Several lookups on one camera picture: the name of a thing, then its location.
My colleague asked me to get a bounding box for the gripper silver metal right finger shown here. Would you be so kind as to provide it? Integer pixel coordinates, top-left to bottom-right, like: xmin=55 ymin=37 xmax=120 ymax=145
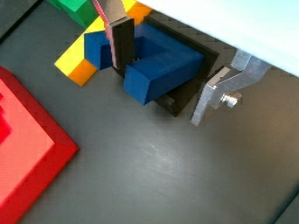
xmin=190 ymin=50 xmax=270 ymax=125

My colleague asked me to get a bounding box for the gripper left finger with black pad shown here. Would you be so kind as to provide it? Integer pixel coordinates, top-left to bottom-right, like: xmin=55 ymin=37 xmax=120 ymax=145
xmin=90 ymin=0 xmax=134 ymax=69

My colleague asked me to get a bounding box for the blue U-shaped block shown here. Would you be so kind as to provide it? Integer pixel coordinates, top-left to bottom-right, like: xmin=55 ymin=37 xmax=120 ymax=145
xmin=82 ymin=23 xmax=205 ymax=106

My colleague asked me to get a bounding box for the red base board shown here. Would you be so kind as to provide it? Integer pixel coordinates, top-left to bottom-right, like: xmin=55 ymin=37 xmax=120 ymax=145
xmin=0 ymin=67 xmax=78 ymax=224

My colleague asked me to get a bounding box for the green stepped block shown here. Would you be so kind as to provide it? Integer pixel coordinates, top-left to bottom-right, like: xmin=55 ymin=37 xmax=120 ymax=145
xmin=46 ymin=0 xmax=97 ymax=28

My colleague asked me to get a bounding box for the yellow long bar block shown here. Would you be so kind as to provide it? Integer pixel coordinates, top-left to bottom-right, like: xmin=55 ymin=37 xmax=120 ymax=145
xmin=53 ymin=0 xmax=153 ymax=88

